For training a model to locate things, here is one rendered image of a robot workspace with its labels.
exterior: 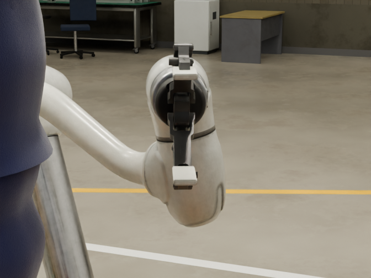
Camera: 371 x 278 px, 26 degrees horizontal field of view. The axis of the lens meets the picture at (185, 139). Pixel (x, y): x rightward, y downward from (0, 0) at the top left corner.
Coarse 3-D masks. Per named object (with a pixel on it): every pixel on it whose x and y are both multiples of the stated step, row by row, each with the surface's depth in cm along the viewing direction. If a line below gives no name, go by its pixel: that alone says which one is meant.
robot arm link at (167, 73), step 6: (162, 72) 124; (168, 72) 121; (156, 78) 124; (162, 78) 121; (168, 78) 121; (198, 78) 122; (156, 84) 121; (204, 84) 122; (150, 90) 126; (156, 90) 122; (204, 90) 122; (150, 96) 126; (156, 114) 122
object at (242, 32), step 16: (224, 16) 1318; (240, 16) 1314; (256, 16) 1314; (272, 16) 1428; (224, 32) 1326; (240, 32) 1316; (256, 32) 1306; (272, 32) 1385; (224, 48) 1332; (240, 48) 1322; (256, 48) 1312; (272, 48) 1440
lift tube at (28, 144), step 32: (0, 0) 69; (32, 0) 75; (0, 32) 69; (32, 32) 73; (0, 64) 69; (32, 64) 73; (0, 96) 70; (32, 96) 74; (0, 128) 71; (32, 128) 76; (0, 160) 71; (32, 160) 74
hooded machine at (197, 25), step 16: (176, 0) 1433; (192, 0) 1425; (208, 0) 1425; (176, 16) 1438; (192, 16) 1427; (208, 16) 1416; (176, 32) 1445; (192, 32) 1433; (208, 32) 1423; (208, 48) 1429
